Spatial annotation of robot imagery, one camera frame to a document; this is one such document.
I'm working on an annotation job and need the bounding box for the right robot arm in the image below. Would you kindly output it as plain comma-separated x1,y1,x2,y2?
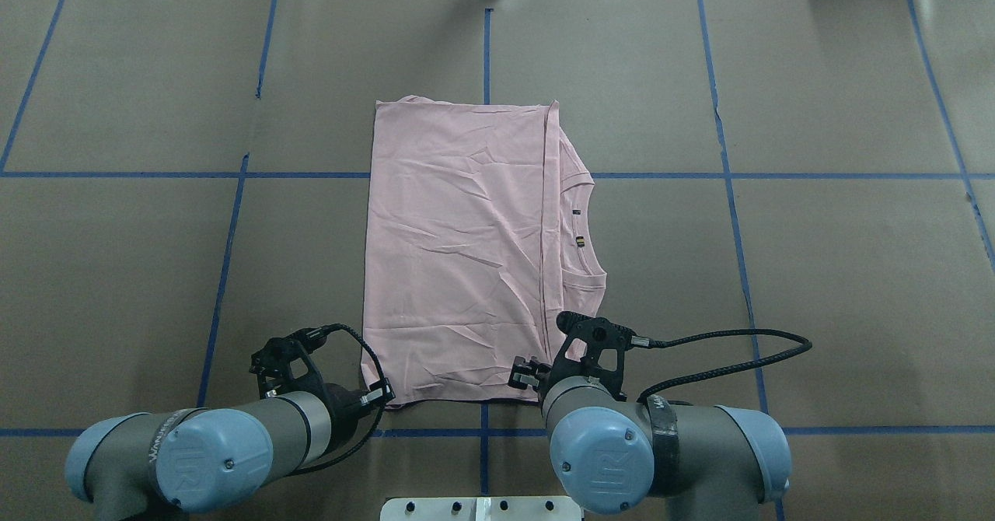
508,311,812,520

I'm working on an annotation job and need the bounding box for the pink Snoopy t-shirt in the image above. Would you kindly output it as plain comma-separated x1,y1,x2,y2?
360,96,608,410

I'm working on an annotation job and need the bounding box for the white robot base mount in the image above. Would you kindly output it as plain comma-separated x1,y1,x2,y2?
379,495,585,520

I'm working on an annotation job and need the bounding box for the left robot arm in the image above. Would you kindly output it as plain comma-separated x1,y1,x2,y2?
64,323,394,520

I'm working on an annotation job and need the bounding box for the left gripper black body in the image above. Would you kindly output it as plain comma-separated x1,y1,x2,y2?
249,333,345,416

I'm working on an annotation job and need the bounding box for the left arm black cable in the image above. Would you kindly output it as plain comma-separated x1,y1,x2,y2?
292,323,387,477

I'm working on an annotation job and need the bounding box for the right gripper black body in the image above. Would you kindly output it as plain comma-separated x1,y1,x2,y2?
548,311,636,401

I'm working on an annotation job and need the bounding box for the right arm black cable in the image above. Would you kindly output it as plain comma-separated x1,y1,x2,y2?
630,329,813,405

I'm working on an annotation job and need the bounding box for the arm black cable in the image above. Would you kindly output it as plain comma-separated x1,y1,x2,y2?
630,329,813,405
292,323,387,477

